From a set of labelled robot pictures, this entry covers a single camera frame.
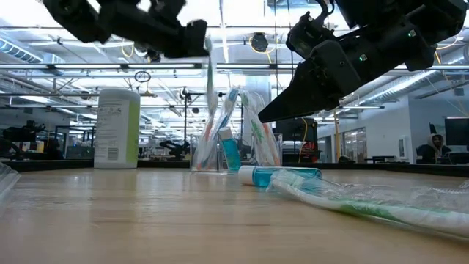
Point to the clear acrylic organizer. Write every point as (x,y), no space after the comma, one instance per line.
(253,168)

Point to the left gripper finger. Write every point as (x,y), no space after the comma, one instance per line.
(190,40)

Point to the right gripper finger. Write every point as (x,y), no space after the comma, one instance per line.
(315,88)

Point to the distant black equipment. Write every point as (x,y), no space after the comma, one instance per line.
(25,133)

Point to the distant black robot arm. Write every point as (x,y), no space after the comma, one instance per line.
(176,148)

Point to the long ceiling light strip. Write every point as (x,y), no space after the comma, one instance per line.
(165,66)

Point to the person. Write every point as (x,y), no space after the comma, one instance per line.
(436,144)

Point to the small blue mouthwash bottle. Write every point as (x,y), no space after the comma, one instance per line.
(264,176)
(231,152)

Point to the black monitor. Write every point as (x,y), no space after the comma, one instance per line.
(458,132)

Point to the small yellow container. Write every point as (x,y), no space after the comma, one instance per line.
(40,146)

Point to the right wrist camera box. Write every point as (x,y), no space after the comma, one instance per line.
(306,34)

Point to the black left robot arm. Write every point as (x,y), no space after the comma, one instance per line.
(77,18)

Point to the white green wipes canister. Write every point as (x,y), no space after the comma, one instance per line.
(117,128)

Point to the black cabinet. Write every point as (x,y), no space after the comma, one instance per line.
(297,128)

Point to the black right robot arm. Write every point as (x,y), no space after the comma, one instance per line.
(439,14)

